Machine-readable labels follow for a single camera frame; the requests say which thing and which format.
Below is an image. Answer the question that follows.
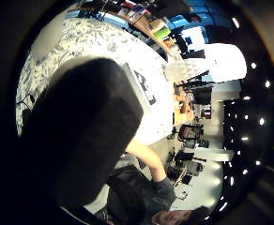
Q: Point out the white marker cube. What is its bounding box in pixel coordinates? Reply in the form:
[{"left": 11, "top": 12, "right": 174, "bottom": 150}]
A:
[{"left": 121, "top": 62, "right": 160, "bottom": 114}]

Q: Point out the cluttered wooden desk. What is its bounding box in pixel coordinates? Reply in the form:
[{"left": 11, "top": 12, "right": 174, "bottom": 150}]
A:
[{"left": 79, "top": 0, "right": 183, "bottom": 61}]

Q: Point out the green box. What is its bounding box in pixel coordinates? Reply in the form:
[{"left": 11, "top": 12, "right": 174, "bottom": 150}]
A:
[{"left": 155, "top": 27, "right": 173, "bottom": 40}]

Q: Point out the the person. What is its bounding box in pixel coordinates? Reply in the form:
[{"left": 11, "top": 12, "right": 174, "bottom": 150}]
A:
[{"left": 96, "top": 164, "right": 214, "bottom": 225}]

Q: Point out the black office chair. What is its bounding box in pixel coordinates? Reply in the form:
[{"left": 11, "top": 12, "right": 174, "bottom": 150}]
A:
[{"left": 177, "top": 123, "right": 206, "bottom": 143}]

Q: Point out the black cable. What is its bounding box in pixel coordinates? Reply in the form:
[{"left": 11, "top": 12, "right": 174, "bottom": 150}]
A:
[{"left": 16, "top": 93, "right": 37, "bottom": 111}]

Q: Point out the grey floral tablecloth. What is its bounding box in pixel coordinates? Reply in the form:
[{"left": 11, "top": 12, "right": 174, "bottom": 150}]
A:
[{"left": 15, "top": 16, "right": 176, "bottom": 146}]

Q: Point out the white and blue box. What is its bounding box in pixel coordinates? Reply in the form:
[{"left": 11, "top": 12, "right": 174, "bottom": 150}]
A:
[{"left": 179, "top": 25, "right": 206, "bottom": 59}]

